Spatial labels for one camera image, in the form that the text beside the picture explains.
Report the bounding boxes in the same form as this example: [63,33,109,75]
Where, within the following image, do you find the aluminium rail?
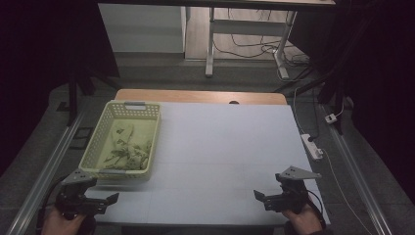
[321,104,394,235]
[5,109,88,235]

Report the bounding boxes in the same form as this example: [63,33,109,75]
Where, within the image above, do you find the patterned pale green cloth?
[103,120,154,171]

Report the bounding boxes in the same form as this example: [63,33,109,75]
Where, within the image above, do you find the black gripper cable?
[34,175,68,235]
[305,189,328,231]

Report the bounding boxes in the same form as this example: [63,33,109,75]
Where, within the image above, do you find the white cable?
[321,148,373,235]

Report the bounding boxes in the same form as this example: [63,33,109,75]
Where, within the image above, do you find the white power strip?
[300,132,324,162]

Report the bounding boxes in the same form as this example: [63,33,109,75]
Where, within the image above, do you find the pale yellow plastic basket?
[77,99,162,182]

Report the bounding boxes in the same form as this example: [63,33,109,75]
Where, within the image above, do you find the white-legged desk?
[97,0,337,80]

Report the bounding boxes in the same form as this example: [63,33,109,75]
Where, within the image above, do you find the wooden table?
[115,88,288,106]

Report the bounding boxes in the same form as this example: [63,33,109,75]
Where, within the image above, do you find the black stand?
[65,58,121,127]
[273,38,356,136]

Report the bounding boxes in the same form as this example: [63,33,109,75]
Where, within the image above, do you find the white table cover sheet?
[82,101,331,227]

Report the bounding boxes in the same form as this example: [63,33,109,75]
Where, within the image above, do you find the person's right hand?
[281,203,325,235]

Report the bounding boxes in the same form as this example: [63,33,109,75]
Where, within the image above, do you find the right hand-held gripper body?
[263,165,323,215]

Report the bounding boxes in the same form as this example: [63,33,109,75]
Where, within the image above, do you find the black floor cables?
[212,8,311,82]

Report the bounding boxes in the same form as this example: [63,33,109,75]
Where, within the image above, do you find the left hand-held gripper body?
[54,168,110,220]

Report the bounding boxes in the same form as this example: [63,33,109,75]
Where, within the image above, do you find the person's left hand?
[40,205,88,235]

